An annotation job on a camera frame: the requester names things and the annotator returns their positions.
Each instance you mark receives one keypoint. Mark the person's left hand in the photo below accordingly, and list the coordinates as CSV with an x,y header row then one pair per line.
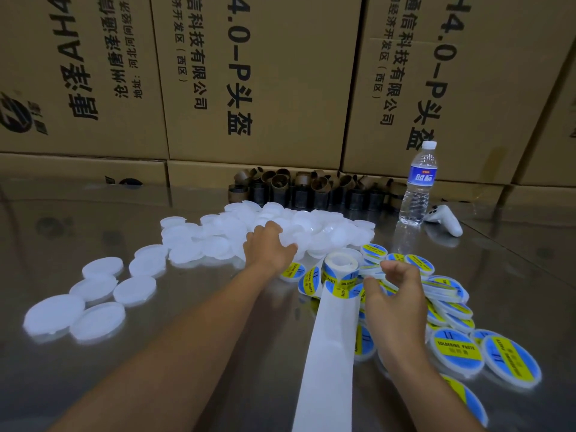
x,y
268,249

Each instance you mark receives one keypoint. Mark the person's right hand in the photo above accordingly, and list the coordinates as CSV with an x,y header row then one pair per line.
x,y
400,319

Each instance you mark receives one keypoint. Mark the pile of white plastic lids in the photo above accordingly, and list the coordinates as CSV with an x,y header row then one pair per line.
x,y
225,234

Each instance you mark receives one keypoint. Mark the sticker roll with backing strip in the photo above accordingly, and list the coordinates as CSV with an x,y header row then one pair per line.
x,y
326,373

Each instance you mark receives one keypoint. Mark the person's right forearm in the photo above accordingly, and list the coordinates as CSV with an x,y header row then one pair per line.
x,y
427,400

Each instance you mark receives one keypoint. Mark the person's left forearm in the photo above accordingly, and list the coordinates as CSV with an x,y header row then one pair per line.
x,y
153,373

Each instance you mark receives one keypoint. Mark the row of dark cardboard tubes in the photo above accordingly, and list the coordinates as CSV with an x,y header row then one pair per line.
x,y
292,189

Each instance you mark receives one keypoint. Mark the white handheld controller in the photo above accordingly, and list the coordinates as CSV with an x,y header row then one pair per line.
x,y
444,220

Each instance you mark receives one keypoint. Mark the clear plastic water bottle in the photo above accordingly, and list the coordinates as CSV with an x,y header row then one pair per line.
x,y
418,184

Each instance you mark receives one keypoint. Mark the stack of brown cardboard boxes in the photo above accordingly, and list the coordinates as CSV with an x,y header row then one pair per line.
x,y
252,81

